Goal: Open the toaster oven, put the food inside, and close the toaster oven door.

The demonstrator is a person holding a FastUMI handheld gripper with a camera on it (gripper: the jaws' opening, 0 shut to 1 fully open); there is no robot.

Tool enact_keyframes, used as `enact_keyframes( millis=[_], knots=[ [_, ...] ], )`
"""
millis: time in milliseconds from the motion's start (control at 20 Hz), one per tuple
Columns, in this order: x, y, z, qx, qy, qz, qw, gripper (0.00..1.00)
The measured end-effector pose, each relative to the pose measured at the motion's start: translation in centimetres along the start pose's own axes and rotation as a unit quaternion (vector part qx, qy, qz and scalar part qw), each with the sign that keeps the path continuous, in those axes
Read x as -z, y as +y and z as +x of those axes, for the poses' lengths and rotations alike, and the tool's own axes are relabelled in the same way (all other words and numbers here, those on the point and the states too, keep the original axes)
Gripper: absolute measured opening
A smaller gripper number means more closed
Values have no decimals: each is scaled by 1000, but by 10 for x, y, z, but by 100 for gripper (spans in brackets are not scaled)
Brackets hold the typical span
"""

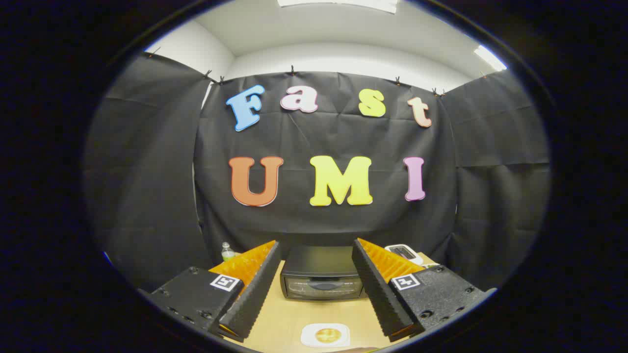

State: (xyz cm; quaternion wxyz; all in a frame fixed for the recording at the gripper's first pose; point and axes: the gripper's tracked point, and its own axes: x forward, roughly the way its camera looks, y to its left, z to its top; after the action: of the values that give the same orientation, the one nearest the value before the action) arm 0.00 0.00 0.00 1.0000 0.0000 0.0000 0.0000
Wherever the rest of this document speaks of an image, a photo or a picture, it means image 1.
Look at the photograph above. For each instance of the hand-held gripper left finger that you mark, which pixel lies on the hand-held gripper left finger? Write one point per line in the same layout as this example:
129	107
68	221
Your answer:
255	289

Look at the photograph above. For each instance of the round golden bread bun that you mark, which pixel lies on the round golden bread bun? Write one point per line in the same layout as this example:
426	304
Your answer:
327	335

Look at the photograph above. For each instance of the white square plate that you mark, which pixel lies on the white square plate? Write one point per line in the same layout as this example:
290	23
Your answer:
308	338

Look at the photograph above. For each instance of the white pop-up toaster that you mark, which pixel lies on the white pop-up toaster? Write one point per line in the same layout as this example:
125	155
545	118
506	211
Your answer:
403	252

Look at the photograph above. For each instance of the green label plastic bottle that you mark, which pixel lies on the green label plastic bottle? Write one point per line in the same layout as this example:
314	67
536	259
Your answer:
227	253

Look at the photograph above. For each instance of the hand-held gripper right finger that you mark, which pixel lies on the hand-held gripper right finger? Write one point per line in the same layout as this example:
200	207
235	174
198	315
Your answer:
380	289

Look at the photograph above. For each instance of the rectangular ceiling light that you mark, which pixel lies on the rectangular ceiling light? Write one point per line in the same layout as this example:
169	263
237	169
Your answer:
489	58
338	3

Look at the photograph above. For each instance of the black toaster oven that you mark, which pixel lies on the black toaster oven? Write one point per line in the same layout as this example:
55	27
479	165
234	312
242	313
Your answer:
319	274

